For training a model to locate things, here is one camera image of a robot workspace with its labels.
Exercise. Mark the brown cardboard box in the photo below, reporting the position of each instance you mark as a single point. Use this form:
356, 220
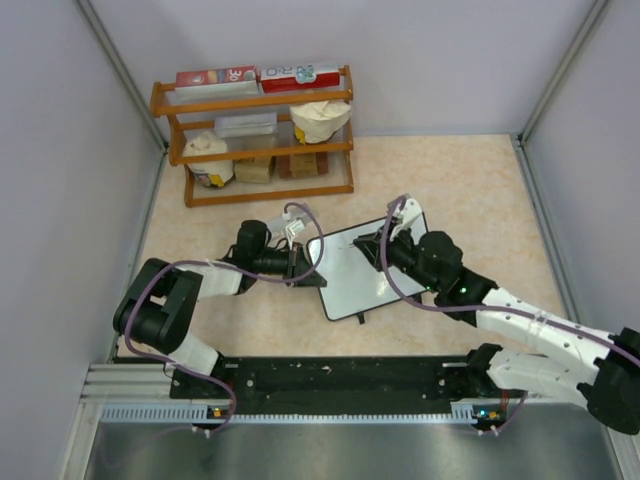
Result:
300, 166

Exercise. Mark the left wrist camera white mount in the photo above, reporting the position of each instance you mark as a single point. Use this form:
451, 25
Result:
293, 225

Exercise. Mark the black framed whiteboard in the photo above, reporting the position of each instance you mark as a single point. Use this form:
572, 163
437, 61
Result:
353, 287

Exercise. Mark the cream paper bag upper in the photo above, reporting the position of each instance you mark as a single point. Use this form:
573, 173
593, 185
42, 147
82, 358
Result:
316, 122

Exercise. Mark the wooden three tier shelf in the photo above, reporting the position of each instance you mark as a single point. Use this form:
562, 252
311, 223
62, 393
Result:
186, 120

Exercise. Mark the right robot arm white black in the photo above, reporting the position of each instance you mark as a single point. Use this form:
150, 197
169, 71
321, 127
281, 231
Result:
591, 368

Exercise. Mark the aluminium rail frame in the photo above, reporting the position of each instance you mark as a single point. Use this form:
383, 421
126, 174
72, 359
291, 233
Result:
127, 383

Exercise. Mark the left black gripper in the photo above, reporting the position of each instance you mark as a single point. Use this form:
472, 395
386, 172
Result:
298, 266

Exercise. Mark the red white foil box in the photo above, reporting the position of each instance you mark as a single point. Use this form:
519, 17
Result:
216, 83

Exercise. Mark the tan cardboard box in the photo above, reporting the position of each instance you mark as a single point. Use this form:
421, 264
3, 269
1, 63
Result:
257, 170

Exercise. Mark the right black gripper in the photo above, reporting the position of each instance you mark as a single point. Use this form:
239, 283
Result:
371, 246

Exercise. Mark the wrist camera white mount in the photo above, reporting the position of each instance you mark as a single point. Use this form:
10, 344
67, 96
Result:
404, 211
293, 225

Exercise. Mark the red white wrap box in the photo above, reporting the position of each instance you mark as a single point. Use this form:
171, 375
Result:
300, 77

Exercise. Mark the clear plastic box on shelf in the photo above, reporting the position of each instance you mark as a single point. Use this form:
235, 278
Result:
246, 125

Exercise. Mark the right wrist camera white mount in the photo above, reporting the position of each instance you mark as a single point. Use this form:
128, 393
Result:
404, 211

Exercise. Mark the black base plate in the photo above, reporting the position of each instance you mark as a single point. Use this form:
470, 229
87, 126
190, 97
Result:
337, 385

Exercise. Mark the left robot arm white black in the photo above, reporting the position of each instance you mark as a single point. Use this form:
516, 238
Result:
158, 306

